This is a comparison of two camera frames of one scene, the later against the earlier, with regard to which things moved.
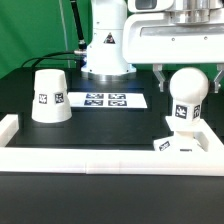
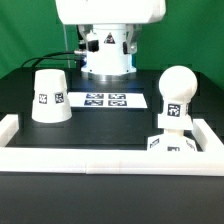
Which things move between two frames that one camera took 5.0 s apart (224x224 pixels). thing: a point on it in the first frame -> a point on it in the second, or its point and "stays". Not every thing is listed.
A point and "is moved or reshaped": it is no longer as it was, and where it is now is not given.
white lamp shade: [51, 100] stays
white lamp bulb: [188, 86] is moved or reshaped
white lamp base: [184, 138] is moved or reshaped
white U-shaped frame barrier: [124, 161] stays
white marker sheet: [107, 100] stays
